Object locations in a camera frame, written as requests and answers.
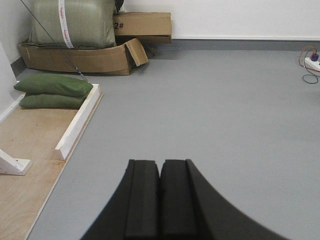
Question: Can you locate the steel guy wire far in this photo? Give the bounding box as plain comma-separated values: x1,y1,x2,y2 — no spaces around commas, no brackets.
21,0,89,83

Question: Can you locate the white power strip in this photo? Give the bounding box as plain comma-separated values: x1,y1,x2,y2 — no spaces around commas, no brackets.
304,57,320,72

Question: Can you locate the green sandbag far top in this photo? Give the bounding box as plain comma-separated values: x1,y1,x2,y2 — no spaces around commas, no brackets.
13,73,93,97

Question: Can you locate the white edge batten far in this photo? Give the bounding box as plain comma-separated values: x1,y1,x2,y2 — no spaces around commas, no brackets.
54,84,103,161

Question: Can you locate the plywood base platform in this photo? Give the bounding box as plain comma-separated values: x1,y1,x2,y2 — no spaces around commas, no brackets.
0,93,103,240

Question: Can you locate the orange cable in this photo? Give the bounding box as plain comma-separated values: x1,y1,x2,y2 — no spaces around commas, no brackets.
297,46,320,84

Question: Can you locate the green sandbag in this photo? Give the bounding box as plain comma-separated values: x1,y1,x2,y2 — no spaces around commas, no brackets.
19,93,88,109
13,73,93,97

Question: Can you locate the grey-green woven sack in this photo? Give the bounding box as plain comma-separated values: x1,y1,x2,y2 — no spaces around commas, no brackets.
28,0,116,49

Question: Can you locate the cardboard box labelled 2# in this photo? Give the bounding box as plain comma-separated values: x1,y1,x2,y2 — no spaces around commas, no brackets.
113,12,172,44

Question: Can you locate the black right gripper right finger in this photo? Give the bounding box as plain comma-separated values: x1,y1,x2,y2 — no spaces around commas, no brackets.
160,159,284,240

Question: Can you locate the green sandbag lower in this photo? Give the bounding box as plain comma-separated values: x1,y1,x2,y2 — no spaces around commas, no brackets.
19,93,88,109

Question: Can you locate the purple plug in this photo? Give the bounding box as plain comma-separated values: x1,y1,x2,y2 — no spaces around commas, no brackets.
310,52,320,62

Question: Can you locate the white door frame panel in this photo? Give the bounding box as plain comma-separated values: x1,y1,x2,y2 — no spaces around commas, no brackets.
0,42,26,123

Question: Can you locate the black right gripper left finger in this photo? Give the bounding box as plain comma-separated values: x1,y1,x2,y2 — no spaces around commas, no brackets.
82,159,160,240

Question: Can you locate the white diagonal brace far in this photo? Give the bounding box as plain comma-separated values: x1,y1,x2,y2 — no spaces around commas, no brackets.
0,149,32,176

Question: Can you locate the open cardboard box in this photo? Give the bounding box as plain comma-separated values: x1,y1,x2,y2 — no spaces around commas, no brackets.
18,38,149,76

